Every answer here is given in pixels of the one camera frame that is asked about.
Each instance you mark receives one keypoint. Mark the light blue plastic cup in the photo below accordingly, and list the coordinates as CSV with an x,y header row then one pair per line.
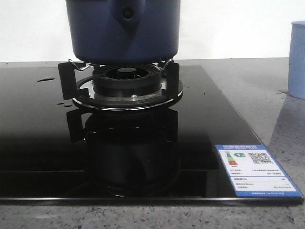
x,y
296,76

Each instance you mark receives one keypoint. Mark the right black pot support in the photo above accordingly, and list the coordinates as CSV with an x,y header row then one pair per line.
x,y
77,85

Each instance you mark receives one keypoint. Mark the blue pot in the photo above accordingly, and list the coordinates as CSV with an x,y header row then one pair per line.
x,y
124,31

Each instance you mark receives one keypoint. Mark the right black burner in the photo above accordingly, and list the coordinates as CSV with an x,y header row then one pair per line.
x,y
124,81

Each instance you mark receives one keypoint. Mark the black glass gas stove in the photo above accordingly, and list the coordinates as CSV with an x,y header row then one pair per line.
x,y
52,152

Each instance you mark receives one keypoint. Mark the blue energy label sticker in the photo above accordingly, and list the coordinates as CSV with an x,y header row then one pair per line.
x,y
254,172

